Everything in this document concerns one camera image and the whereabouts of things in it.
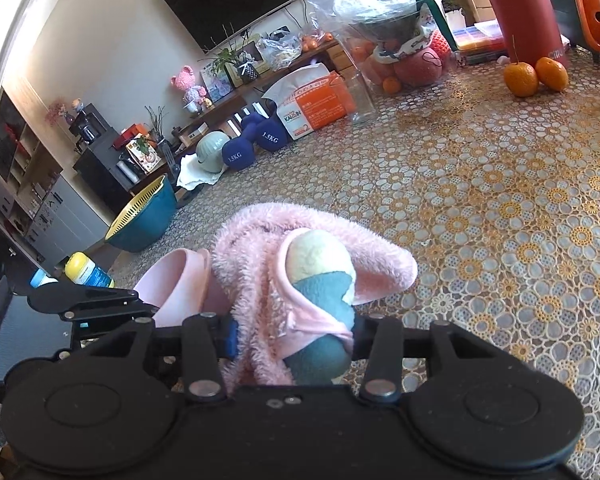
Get clear plastic bag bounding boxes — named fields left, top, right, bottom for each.
left=254, top=29, right=304, bottom=72

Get red water bottle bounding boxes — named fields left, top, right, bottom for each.
left=472, top=0, right=564, bottom=62

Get clear container with plastic bag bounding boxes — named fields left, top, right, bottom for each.
left=306, top=0, right=457, bottom=94

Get illustrated picture card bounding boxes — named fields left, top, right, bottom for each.
left=200, top=61, right=234, bottom=103

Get small plant in dark vase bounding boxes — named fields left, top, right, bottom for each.
left=202, top=22, right=262, bottom=86

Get yellow lid bottle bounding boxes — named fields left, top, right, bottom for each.
left=63, top=253, right=115, bottom=289

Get colourful plastic organizer box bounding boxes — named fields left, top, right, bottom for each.
left=452, top=19, right=507, bottom=67

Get black side cabinet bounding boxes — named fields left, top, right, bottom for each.
left=72, top=130, right=148, bottom=202

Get black coffee machine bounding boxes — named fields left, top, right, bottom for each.
left=69, top=102, right=107, bottom=155

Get white cloth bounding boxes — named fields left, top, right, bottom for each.
left=176, top=154, right=227, bottom=191

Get white shelf cupboard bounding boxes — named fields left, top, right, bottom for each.
left=0, top=85, right=107, bottom=263

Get clear drinking glass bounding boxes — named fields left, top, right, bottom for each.
left=346, top=77, right=377, bottom=126

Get orange and white tissue box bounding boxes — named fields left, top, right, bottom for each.
left=261, top=62, right=357, bottom=141

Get printed gift bag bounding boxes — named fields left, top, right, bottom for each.
left=124, top=134, right=162, bottom=172

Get blue dumbbell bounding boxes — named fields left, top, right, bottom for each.
left=242, top=114, right=283, bottom=153
left=222, top=132, right=267, bottom=166

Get teal basin with yellow colander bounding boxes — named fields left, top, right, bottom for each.
left=104, top=173, right=179, bottom=254

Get dried branches in vase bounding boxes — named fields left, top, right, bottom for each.
left=145, top=105, right=173, bottom=147

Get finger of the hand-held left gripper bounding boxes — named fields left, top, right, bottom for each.
left=27, top=287, right=142, bottom=314
left=60, top=302, right=159, bottom=335

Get cream photo frame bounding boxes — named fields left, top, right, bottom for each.
left=231, top=34, right=272, bottom=87

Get pile of oranges on cabinet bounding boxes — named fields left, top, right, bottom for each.
left=300, top=32, right=334, bottom=54

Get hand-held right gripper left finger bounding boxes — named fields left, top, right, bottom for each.
left=97, top=312, right=239, bottom=404

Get pink bear figurine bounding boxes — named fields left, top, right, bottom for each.
left=171, top=64, right=207, bottom=112

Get green and cream sock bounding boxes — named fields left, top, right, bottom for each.
left=282, top=229, right=359, bottom=380

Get orange fruit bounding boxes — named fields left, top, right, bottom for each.
left=503, top=61, right=539, bottom=98
left=535, top=56, right=570, bottom=93

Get pink plastic bucket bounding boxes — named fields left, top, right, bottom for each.
left=132, top=248, right=232, bottom=332

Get pink fluffy towel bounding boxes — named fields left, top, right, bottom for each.
left=210, top=203, right=419, bottom=387

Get wooden television cabinet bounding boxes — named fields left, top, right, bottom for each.
left=170, top=35, right=353, bottom=148

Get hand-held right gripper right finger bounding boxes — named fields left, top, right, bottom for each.
left=352, top=317, right=482, bottom=404

